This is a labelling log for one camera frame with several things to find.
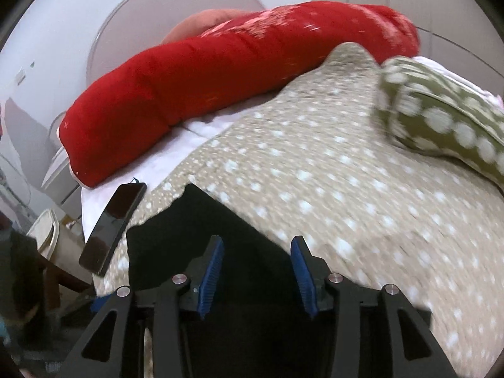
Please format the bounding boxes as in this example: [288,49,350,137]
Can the green patterned bolster pillow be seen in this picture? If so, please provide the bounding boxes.
[378,57,504,192]

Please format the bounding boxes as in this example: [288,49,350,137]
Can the white curved bedside panel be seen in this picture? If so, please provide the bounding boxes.
[41,110,85,207]

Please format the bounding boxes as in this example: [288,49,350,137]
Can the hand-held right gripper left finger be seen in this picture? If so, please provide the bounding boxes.
[59,235,225,378]

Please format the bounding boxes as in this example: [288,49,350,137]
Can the black smartphone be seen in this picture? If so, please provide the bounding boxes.
[79,182,147,277]

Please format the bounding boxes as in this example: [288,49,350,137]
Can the black pants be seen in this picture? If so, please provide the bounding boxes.
[126,183,432,378]

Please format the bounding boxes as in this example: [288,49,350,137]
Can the cream plastic bin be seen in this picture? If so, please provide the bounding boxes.
[27,209,60,261]

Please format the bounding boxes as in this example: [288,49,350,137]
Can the beige dotted quilt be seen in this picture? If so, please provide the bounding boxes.
[94,43,504,378]

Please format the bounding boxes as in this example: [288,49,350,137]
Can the brown wooden furniture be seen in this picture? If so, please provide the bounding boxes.
[37,244,93,312]

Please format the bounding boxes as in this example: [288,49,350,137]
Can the white glossy wardrobe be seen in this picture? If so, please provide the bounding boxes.
[307,0,504,87]

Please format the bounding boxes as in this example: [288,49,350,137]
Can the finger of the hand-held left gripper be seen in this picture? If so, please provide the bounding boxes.
[89,293,119,313]

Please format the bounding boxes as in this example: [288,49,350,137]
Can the pink pillow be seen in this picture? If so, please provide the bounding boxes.
[161,9,253,46]

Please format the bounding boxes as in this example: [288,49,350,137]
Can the white round headboard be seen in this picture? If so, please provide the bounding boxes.
[84,0,312,87]

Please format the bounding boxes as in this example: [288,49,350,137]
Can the red bolster pillow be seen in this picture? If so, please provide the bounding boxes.
[58,2,420,187]

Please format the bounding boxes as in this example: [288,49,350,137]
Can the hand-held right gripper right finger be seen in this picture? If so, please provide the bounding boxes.
[290,236,459,378]

